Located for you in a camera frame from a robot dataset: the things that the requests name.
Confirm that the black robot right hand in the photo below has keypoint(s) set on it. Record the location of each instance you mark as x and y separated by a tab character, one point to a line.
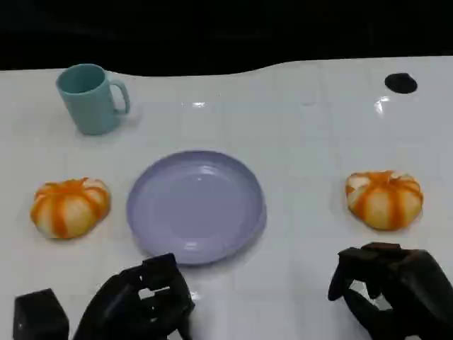
417	283

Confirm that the lilac plate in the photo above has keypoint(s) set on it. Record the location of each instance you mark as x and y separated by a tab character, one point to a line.
196	207

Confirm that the orange white toy bread roll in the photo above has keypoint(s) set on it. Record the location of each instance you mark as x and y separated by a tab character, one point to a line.
69	209
384	200

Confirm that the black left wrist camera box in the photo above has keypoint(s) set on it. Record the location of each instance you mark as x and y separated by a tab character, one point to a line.
39	315

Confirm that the pale green mug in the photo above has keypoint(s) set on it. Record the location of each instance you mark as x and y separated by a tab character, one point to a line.
90	101

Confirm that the black round table grommet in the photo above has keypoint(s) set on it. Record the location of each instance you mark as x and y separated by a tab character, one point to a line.
400	83

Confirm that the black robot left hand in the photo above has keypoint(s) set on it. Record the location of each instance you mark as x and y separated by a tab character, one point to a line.
120	304

